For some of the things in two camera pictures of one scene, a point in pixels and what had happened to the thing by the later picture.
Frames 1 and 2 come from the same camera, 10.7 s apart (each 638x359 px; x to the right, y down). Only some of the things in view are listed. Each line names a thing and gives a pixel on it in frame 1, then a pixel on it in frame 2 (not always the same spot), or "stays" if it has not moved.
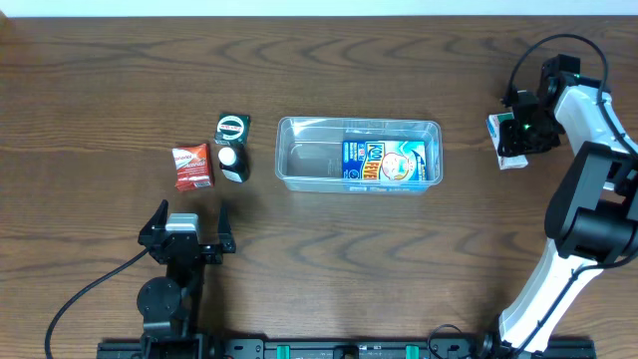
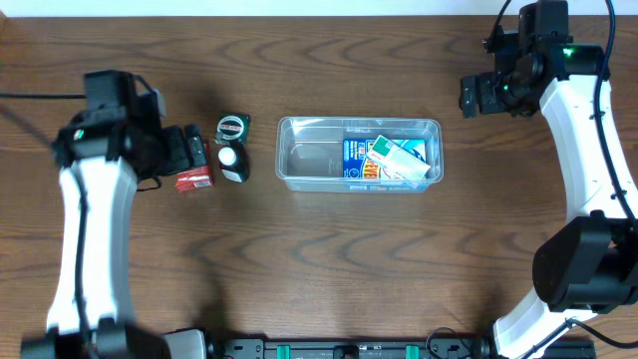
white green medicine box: [493, 123] → [398, 161]
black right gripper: [514, 141] → [469, 96]
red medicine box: [192, 167] stays
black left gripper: [226, 238] → [181, 156]
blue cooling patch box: [387, 161] stays
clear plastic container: [369, 156] stays
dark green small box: [232, 130] stays
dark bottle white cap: [234, 163] stays
